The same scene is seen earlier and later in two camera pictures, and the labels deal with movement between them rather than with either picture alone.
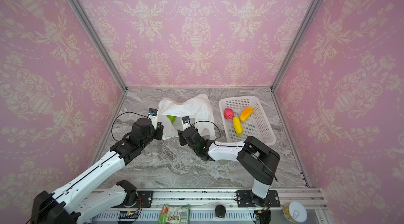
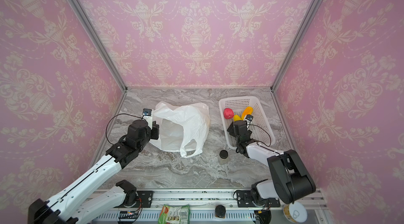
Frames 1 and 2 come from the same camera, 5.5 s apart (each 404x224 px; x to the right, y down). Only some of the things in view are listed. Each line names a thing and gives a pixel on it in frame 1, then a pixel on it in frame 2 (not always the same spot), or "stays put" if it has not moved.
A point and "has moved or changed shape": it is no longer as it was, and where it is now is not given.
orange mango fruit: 246,113 stays put
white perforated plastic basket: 258,124 stays put
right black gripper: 183,136 to 238,128
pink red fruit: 229,113 stays put
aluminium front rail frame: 211,206 stays put
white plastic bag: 197,108 has moved or changed shape
